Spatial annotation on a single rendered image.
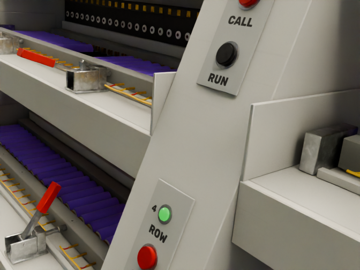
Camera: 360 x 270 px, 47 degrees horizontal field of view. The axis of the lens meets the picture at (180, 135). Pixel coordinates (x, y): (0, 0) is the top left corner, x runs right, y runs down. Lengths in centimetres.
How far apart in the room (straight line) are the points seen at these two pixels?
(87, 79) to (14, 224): 22
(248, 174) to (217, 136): 4
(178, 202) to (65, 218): 26
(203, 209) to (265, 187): 5
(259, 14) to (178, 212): 15
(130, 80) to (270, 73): 21
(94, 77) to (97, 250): 19
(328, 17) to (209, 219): 15
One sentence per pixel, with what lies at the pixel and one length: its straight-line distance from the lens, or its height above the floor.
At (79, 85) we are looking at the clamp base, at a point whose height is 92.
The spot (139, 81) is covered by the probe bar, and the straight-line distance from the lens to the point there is 43.
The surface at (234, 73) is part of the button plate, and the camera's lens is 29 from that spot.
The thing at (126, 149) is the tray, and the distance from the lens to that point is 36.
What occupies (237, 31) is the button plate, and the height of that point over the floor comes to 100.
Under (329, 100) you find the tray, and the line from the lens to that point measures 32.
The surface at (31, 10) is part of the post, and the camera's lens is 92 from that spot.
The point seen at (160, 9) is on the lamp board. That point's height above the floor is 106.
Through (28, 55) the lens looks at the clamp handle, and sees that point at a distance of 43.
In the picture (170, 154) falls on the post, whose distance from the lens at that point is 31.
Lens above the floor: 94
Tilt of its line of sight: 3 degrees down
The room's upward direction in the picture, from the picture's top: 21 degrees clockwise
